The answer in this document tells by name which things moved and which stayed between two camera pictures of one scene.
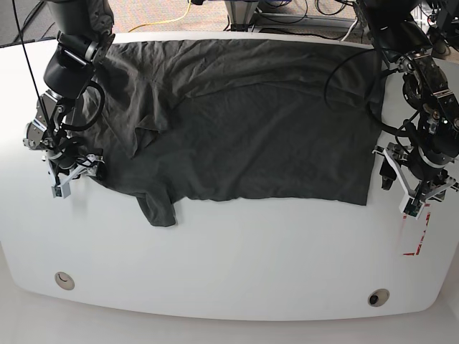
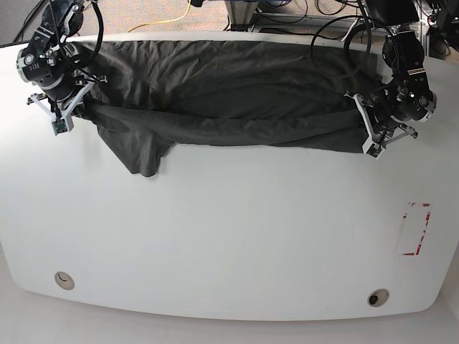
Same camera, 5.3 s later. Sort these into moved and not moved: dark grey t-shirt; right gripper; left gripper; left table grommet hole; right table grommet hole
Moved: left gripper; dark grey t-shirt; right gripper
Not moved: left table grommet hole; right table grommet hole
